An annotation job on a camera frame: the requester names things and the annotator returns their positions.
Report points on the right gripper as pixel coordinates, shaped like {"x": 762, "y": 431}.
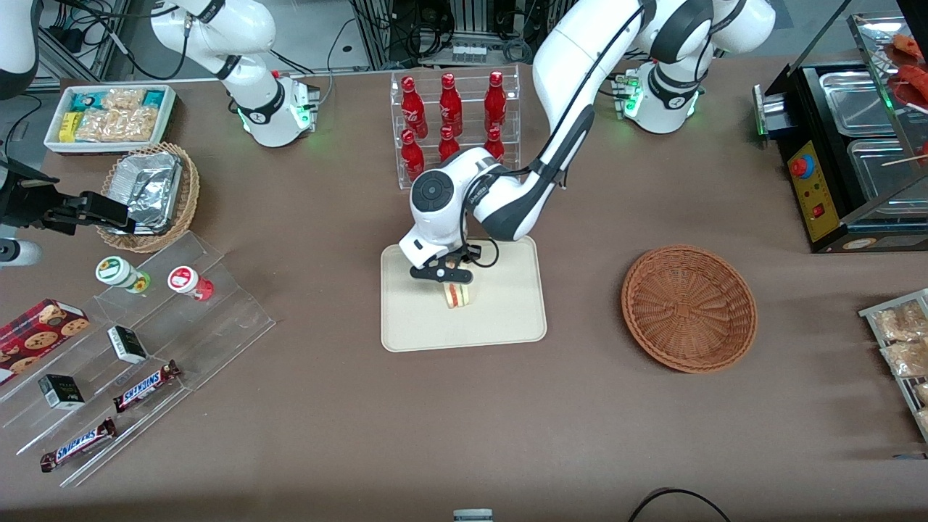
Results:
{"x": 30, "y": 204}

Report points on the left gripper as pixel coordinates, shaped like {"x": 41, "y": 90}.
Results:
{"x": 456, "y": 254}

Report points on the triangle sandwich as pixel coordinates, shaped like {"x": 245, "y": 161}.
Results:
{"x": 457, "y": 296}

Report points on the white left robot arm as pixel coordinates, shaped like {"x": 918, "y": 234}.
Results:
{"x": 573, "y": 65}

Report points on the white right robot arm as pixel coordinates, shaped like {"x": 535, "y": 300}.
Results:
{"x": 261, "y": 109}

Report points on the beige plastic tray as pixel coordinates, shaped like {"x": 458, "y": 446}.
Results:
{"x": 500, "y": 319}

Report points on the small tan wicker basket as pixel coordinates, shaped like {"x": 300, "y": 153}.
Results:
{"x": 190, "y": 196}

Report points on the large brown wicker basket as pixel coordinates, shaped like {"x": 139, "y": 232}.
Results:
{"x": 689, "y": 308}

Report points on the green lid cup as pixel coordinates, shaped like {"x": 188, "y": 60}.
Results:
{"x": 116, "y": 271}

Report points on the aluminium foil containers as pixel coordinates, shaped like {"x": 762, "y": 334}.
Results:
{"x": 145, "y": 188}

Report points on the yellow snack pack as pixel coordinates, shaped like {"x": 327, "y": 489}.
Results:
{"x": 68, "y": 127}

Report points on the large rice cracker bag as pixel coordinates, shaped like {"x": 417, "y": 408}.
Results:
{"x": 116, "y": 125}

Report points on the teal snack pack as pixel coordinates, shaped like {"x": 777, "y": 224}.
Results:
{"x": 154, "y": 98}
{"x": 85, "y": 100}

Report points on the red lid cup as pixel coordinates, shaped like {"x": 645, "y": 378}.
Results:
{"x": 185, "y": 280}

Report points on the red cola bottle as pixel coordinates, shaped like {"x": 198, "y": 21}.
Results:
{"x": 450, "y": 105}
{"x": 413, "y": 109}
{"x": 412, "y": 159}
{"x": 495, "y": 101}
{"x": 494, "y": 145}
{"x": 449, "y": 146}

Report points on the small rice cracker bag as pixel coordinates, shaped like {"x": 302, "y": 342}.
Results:
{"x": 123, "y": 98}

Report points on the red cookie box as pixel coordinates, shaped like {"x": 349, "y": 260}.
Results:
{"x": 36, "y": 333}

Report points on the white snack bin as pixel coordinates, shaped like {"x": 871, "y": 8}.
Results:
{"x": 170, "y": 109}

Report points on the small black box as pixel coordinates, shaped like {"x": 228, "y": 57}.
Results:
{"x": 127, "y": 344}
{"x": 61, "y": 392}

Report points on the clear acrylic bottle rack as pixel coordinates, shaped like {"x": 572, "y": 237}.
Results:
{"x": 467, "y": 101}

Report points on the clear acrylic stepped display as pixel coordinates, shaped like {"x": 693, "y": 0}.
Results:
{"x": 232, "y": 319}

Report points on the Snickers bar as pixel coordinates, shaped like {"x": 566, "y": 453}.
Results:
{"x": 145, "y": 386}
{"x": 78, "y": 444}

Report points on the white power strip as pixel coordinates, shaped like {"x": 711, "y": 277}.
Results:
{"x": 467, "y": 53}

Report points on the small grey device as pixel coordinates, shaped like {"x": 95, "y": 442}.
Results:
{"x": 473, "y": 515}

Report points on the black yellow food warmer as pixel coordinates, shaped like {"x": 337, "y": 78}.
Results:
{"x": 812, "y": 192}

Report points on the steel warmer pan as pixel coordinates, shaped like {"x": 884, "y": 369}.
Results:
{"x": 877, "y": 167}
{"x": 855, "y": 101}

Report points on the clear bag of crackers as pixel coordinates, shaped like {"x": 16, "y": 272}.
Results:
{"x": 906, "y": 359}
{"x": 899, "y": 322}
{"x": 922, "y": 393}
{"x": 924, "y": 419}

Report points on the red fried food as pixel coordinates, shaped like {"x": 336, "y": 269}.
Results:
{"x": 915, "y": 80}

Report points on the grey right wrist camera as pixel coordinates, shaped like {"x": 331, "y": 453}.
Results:
{"x": 18, "y": 254}

